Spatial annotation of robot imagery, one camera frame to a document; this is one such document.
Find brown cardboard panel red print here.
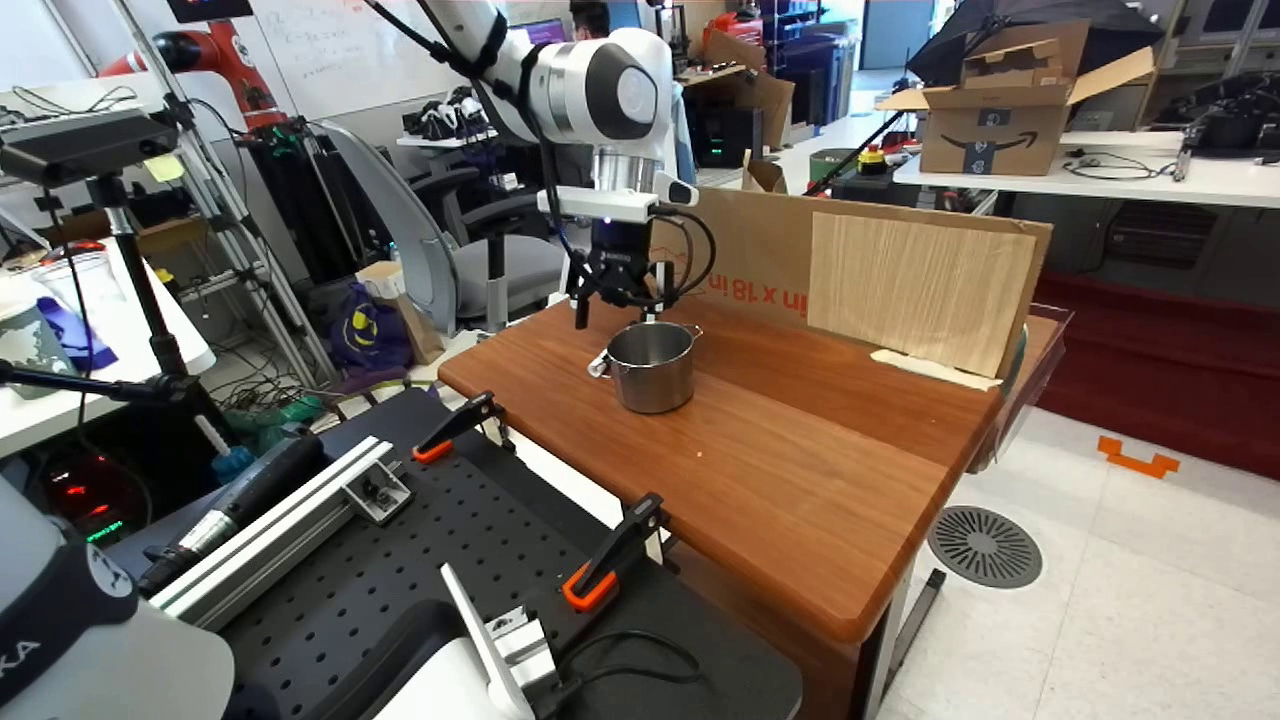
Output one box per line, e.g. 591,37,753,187
648,181,1061,332

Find grey mesh office chair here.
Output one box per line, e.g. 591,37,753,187
316,118,563,332

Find purple bag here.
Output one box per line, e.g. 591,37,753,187
324,278,416,378

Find white side table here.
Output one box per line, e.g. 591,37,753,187
0,235,221,461

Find black cylinder white tip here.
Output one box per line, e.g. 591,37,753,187
133,433,334,600

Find blue cloth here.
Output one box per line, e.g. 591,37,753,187
35,292,118,378

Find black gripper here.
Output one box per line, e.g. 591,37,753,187
571,218,672,332

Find aluminium extrusion rail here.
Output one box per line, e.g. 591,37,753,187
435,555,563,720
138,435,420,634

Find small steel pot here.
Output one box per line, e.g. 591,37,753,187
582,317,707,422

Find light plywood panel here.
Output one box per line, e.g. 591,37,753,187
804,208,1050,385

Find round metal floor drain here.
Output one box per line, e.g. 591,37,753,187
927,499,1049,594

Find black clamp orange handle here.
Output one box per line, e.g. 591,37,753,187
406,391,517,474
554,491,672,618

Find white wrist mount plate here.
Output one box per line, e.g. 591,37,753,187
537,181,701,227

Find white office desk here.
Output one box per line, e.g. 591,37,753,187
892,125,1280,218

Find black tripod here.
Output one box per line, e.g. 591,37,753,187
0,172,222,444

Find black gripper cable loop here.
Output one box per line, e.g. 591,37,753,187
653,208,723,330

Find black device red lights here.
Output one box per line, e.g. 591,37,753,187
32,444,155,546

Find white navy cap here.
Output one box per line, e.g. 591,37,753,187
0,476,241,720

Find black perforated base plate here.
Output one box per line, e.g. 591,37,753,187
102,385,804,720

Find red machine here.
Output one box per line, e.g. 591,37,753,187
153,18,291,138

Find light wooden strip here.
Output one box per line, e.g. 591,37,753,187
869,348,1006,398

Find open cardboard shipping box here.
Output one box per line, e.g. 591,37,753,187
876,18,1161,181

